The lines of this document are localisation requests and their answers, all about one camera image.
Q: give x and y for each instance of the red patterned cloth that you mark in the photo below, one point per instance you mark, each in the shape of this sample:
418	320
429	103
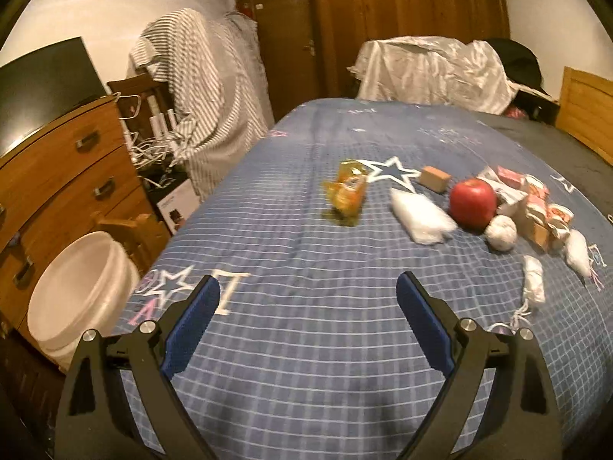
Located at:
516	113

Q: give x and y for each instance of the small wooden stool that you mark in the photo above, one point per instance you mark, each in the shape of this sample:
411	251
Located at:
134	235

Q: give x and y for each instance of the black cap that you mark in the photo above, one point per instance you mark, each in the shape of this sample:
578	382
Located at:
517	62

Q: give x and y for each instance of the clear white plastic bag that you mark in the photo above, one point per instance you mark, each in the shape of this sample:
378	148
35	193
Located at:
421	218

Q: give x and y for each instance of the blue checked star blanket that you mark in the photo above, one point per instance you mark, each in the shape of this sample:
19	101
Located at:
306	273

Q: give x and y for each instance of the striped grey white cloth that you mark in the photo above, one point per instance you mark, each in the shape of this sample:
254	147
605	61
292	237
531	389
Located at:
210	96

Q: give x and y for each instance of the small wooden block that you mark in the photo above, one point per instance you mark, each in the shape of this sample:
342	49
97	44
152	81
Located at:
536	235

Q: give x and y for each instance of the black cardboard box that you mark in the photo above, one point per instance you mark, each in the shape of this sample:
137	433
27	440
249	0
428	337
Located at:
172	206

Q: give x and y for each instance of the wooden dresser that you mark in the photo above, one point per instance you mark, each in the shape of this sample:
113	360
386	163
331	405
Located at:
72	177

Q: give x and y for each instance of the white plastic sheet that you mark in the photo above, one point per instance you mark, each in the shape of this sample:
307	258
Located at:
431	72

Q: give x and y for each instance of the white plastic bucket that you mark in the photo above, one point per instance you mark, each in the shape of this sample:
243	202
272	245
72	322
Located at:
76	287

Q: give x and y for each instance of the red apple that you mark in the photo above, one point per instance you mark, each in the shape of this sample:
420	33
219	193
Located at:
471	203

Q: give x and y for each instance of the white paper ball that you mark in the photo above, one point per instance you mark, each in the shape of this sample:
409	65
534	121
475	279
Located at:
502	234

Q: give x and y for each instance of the brown wooden wardrobe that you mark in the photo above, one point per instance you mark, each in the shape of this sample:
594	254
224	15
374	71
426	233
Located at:
407	0

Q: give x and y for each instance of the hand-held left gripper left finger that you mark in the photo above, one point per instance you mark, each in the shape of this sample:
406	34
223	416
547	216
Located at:
194	326

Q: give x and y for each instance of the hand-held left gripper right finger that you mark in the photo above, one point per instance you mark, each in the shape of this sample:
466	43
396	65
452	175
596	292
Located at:
424	326

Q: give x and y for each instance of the wooden chair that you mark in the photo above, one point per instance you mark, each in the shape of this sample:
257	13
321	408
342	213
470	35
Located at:
127	85

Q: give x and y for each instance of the black flat screen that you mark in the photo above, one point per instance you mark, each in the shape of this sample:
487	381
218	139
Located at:
43	91

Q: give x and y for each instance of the brown wooden door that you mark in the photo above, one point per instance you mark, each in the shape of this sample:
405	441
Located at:
282	33

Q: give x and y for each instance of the pink carton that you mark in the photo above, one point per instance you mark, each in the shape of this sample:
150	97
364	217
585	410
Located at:
510	176

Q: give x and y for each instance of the crumpled white wrapper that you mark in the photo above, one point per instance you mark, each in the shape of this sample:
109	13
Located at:
507	197

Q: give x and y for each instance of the white bottles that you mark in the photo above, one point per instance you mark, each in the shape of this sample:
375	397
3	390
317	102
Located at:
160	122

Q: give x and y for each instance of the yellow snack packet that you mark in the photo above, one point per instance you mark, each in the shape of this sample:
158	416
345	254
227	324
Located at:
347	191

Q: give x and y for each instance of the red white snack packet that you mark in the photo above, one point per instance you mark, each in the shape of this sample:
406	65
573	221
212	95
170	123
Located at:
535	196
559	223

